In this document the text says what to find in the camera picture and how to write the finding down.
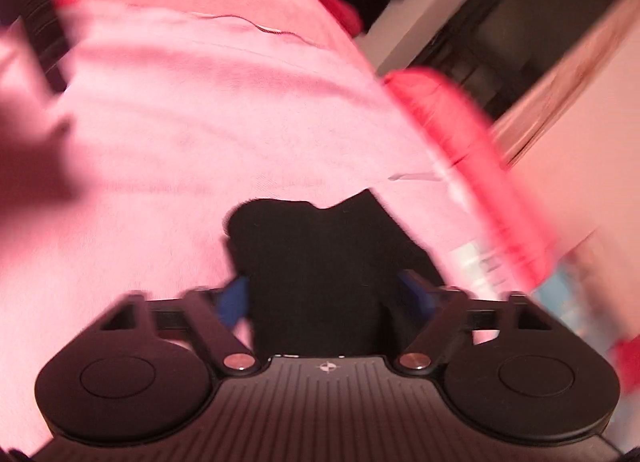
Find red folded cloth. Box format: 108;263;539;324
606;335;640;387

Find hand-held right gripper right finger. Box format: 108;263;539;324
392;269;552;374

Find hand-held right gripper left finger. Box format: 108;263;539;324
99;276;262;376

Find dark wardrobe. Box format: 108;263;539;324
425;0;632;119

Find coral bed sheet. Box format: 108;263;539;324
42;0;557;289

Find pink printed blanket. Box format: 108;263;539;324
0;0;533;458

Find black pants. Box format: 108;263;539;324
222;188;447;359

